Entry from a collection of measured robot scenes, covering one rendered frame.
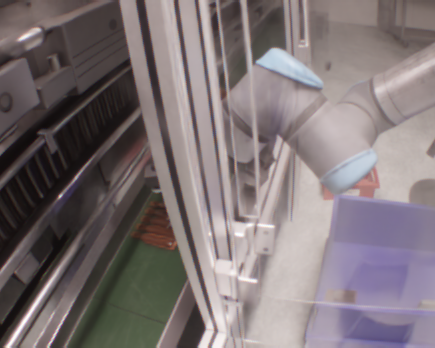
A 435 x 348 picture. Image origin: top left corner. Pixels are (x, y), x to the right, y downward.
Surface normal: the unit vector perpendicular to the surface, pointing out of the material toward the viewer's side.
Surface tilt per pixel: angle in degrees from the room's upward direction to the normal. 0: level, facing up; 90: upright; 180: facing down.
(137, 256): 2
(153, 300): 2
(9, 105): 90
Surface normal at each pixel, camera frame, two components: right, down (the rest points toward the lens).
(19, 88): 0.94, 0.12
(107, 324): -0.12, -0.75
